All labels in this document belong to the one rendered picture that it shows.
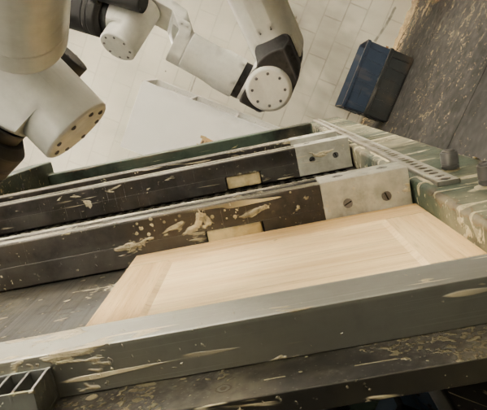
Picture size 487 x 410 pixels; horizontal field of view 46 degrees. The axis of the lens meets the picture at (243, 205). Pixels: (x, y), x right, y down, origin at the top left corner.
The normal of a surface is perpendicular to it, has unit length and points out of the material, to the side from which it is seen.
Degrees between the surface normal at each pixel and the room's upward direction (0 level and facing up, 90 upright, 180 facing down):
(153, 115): 90
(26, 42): 125
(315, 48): 90
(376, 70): 90
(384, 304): 90
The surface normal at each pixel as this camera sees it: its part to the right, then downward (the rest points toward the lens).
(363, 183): -0.02, 0.19
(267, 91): -0.15, 0.49
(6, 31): -0.07, 0.97
